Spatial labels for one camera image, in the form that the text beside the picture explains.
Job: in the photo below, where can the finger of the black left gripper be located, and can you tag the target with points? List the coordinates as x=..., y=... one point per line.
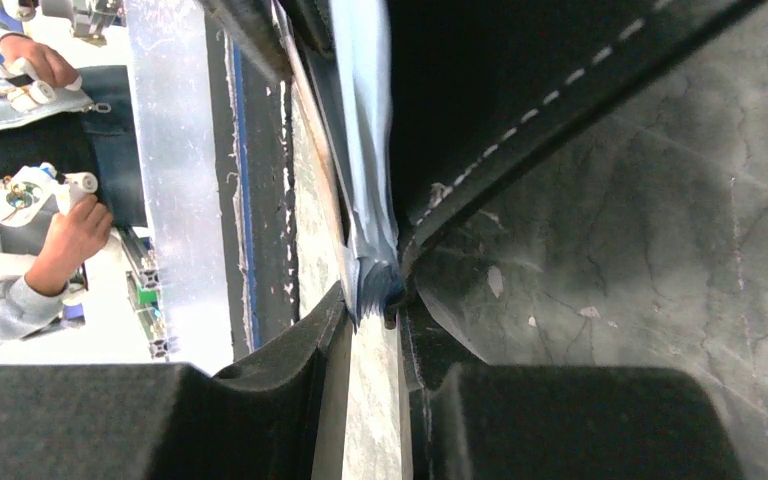
x=250, y=25

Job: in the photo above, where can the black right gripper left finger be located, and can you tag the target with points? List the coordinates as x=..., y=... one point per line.
x=279, y=413

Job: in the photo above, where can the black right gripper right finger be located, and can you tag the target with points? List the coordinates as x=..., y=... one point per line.
x=472, y=420

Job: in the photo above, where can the black leather card holder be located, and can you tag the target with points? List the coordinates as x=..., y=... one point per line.
x=430, y=106

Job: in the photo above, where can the operator grey sleeve forearm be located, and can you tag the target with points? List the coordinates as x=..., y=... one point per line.
x=24, y=311

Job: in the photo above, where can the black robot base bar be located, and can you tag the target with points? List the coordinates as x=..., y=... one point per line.
x=253, y=135

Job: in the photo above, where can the operator right hand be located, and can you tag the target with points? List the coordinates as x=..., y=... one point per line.
x=43, y=61

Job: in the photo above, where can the operator left hand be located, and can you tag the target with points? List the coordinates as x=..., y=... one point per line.
x=72, y=238

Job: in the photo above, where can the white teleoperation handle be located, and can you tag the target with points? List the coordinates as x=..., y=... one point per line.
x=25, y=194

